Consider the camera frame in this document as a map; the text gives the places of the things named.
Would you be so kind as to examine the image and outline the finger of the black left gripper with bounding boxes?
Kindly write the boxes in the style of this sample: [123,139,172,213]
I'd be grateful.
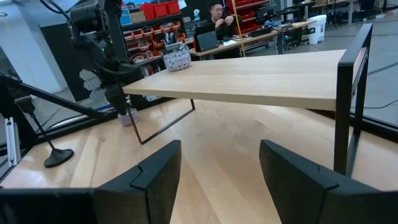
[104,83,131,116]

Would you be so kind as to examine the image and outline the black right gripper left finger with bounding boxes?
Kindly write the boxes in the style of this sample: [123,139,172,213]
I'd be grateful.
[92,139,182,224]

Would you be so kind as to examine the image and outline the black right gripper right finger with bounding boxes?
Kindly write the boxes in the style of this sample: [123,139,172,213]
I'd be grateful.
[259,139,398,224]

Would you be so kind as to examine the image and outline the candle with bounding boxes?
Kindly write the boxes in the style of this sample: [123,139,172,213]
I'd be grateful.
[162,49,192,72]
[117,108,139,127]

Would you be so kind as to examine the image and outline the black candlestick holder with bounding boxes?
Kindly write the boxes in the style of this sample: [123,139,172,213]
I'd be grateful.
[14,96,75,169]

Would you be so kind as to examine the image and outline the black parts shelving rack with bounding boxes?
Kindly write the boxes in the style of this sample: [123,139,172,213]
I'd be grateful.
[119,12,187,68]

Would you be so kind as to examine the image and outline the blue sign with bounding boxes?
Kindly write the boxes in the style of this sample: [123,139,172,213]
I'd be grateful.
[119,8,133,26]

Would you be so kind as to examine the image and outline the small cardboard box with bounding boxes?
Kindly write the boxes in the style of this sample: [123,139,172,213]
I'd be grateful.
[129,11,147,23]

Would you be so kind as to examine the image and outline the red storage bin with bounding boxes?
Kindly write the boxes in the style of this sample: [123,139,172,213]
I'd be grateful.
[139,2,156,21]
[165,0,181,16]
[154,2,169,18]

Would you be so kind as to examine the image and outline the dark laptop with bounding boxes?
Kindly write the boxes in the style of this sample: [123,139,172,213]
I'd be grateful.
[193,24,219,53]

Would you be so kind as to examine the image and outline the person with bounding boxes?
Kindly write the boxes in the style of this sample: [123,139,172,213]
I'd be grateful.
[201,1,243,60]

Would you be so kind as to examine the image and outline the wooden riser shelf black legs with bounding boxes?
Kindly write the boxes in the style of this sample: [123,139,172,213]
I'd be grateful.
[122,22,374,177]

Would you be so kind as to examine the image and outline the rack of red bins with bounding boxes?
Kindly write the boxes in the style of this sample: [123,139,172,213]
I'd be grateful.
[228,0,271,35]

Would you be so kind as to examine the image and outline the long wooden work desk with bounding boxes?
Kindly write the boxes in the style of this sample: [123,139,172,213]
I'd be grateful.
[188,19,318,60]

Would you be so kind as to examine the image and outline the plain white bucket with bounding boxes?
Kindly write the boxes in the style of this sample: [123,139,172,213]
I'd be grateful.
[307,14,327,45]

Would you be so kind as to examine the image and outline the black aluminium table frame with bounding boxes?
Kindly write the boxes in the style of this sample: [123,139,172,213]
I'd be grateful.
[0,73,398,187]

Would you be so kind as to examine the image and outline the silver metal bracket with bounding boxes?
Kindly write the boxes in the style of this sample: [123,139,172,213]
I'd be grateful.
[4,116,22,167]

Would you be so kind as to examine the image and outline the yellow hanging cable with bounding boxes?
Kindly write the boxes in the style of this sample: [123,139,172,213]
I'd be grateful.
[230,0,247,58]

